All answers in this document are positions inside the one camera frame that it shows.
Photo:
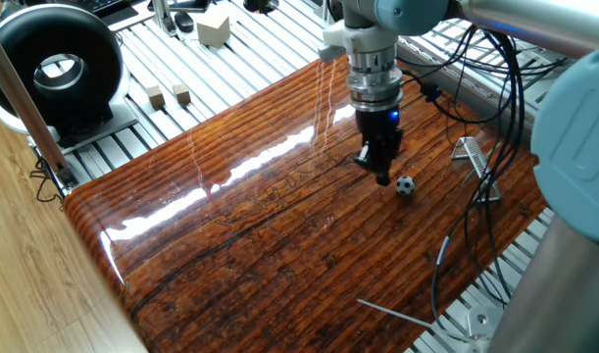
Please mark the grey aluminium side rail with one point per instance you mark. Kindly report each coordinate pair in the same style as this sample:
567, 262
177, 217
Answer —
475, 85

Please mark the white plastic wrist mount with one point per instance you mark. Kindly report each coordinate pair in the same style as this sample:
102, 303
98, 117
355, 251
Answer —
358, 39

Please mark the small toy soccer ball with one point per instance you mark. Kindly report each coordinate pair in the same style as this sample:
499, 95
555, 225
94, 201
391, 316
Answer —
405, 185

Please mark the black computer mouse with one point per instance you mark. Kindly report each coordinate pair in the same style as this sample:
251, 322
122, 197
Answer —
184, 20

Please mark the large wooden cube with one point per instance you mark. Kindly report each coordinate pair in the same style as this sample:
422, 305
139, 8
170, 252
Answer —
213, 29

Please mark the silver metal stand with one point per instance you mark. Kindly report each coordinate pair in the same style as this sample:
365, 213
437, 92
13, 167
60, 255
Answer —
164, 17

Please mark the wood grain print mat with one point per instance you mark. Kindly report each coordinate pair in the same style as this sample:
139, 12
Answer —
279, 255

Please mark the small wooden cube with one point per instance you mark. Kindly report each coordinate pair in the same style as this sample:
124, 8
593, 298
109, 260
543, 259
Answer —
155, 96
182, 93

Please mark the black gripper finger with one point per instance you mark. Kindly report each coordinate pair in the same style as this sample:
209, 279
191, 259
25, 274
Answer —
387, 166
366, 159

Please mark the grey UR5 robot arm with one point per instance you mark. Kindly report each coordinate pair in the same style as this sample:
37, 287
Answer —
573, 147

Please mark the aluminium frame post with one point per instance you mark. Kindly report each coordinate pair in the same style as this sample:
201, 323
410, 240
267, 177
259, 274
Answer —
19, 98

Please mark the black keyboard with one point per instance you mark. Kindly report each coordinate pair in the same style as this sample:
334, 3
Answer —
98, 4

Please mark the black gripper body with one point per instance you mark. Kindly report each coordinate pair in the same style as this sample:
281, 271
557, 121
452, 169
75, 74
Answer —
377, 130

